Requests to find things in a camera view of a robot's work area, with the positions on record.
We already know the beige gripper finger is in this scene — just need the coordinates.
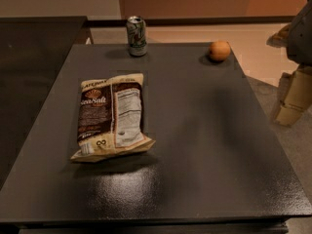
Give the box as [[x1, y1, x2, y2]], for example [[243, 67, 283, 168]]
[[273, 64, 312, 127]]

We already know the green 7up soda can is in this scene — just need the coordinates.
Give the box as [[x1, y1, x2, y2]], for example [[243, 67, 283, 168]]
[[126, 16, 147, 57]]

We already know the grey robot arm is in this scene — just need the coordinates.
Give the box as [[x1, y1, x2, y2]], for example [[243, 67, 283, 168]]
[[273, 0, 312, 126]]

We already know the orange fruit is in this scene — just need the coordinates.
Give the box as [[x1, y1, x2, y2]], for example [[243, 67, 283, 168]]
[[209, 41, 231, 61]]

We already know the sea salt chips bag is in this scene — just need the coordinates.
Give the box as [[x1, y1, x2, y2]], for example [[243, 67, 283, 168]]
[[71, 73, 155, 163]]

